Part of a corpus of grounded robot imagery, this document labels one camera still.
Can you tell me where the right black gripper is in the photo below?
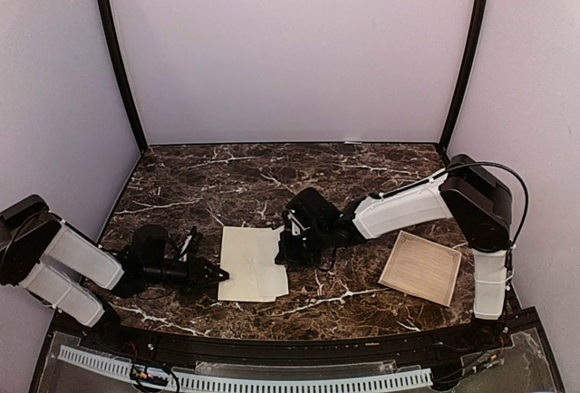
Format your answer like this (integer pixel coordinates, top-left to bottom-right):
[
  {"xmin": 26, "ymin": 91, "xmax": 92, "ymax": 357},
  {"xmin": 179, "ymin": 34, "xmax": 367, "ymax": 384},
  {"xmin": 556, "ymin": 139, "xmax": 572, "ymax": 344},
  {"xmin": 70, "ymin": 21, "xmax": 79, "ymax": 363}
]
[{"xmin": 274, "ymin": 224, "xmax": 331, "ymax": 268}]

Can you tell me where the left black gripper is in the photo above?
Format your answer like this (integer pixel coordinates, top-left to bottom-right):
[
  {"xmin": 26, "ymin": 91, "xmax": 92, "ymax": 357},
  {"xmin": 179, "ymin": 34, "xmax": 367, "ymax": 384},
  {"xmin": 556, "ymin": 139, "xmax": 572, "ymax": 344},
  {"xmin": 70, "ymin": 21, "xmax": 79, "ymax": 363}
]
[{"xmin": 143, "ymin": 254, "xmax": 229, "ymax": 295}]

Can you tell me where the lined letter paper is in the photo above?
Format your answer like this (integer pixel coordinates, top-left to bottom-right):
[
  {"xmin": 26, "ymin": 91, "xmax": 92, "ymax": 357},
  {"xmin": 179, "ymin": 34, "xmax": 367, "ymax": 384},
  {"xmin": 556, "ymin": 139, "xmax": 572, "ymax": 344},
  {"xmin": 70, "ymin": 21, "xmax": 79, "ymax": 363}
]
[
  {"xmin": 254, "ymin": 228, "xmax": 289, "ymax": 302},
  {"xmin": 378, "ymin": 231, "xmax": 462, "ymax": 307}
]

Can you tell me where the cream paper envelope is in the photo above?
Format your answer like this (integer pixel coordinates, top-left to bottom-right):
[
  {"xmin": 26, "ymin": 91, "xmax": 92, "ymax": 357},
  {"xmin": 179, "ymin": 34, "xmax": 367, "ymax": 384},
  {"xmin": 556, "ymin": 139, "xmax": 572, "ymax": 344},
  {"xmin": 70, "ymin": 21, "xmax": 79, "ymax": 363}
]
[{"xmin": 217, "ymin": 226, "xmax": 277, "ymax": 302}]

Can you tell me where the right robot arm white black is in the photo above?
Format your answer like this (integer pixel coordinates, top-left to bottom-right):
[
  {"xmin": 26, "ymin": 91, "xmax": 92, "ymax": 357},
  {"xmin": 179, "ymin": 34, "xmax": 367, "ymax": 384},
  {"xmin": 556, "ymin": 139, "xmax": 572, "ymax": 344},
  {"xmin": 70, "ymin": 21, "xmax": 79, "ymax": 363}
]
[{"xmin": 275, "ymin": 154, "xmax": 520, "ymax": 351}]

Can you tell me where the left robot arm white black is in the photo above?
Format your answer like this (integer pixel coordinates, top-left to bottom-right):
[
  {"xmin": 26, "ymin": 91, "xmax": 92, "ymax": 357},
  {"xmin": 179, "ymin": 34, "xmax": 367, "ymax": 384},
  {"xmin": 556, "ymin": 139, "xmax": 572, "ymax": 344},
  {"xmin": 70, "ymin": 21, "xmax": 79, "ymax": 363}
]
[{"xmin": 1, "ymin": 195, "xmax": 229, "ymax": 353}]

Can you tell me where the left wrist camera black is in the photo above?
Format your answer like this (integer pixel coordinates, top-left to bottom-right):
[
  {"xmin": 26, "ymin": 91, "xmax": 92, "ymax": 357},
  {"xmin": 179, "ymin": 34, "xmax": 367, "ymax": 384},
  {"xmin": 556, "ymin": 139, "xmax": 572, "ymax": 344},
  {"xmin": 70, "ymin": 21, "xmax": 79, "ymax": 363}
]
[{"xmin": 174, "ymin": 225, "xmax": 203, "ymax": 262}]

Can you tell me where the black front table rail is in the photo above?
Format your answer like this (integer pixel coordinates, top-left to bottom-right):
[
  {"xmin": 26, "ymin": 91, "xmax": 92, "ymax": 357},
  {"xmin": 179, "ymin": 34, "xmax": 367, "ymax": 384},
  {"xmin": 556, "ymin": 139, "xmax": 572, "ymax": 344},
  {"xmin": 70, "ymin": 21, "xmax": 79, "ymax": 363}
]
[{"xmin": 54, "ymin": 293, "xmax": 521, "ymax": 368}]

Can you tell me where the small circuit board with wires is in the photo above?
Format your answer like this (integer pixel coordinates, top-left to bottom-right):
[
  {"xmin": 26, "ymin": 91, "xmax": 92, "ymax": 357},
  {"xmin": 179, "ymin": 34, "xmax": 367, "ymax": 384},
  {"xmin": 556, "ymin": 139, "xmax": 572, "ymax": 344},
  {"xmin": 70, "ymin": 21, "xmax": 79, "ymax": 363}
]
[{"xmin": 130, "ymin": 365, "xmax": 169, "ymax": 388}]

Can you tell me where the white slotted cable duct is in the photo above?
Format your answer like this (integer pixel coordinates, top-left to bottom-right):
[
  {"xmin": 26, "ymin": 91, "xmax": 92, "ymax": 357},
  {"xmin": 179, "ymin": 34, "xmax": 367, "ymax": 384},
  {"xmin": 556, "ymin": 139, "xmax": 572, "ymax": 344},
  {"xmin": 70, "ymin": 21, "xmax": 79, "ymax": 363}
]
[{"xmin": 57, "ymin": 345, "xmax": 433, "ymax": 392}]

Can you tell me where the left black frame post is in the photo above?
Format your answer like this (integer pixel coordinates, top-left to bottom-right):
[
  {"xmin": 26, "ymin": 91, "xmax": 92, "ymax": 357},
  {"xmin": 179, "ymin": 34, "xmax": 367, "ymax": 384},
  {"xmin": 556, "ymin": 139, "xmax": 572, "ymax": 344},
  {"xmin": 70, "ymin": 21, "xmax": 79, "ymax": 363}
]
[{"xmin": 97, "ymin": 0, "xmax": 149, "ymax": 154}]

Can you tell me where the black frame post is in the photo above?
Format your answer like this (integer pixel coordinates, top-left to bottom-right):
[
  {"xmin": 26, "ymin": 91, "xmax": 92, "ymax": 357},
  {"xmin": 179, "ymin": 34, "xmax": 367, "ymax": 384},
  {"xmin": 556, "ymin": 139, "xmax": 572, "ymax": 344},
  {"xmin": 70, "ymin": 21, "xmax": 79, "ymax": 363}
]
[
  {"xmin": 436, "ymin": 0, "xmax": 488, "ymax": 161},
  {"xmin": 97, "ymin": 0, "xmax": 149, "ymax": 154}
]

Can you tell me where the right black frame post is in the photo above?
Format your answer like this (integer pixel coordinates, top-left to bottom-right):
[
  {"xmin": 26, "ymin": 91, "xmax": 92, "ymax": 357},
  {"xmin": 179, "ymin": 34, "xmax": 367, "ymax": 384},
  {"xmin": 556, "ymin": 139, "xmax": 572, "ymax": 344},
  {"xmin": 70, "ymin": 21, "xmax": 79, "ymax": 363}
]
[{"xmin": 436, "ymin": 0, "xmax": 488, "ymax": 161}]

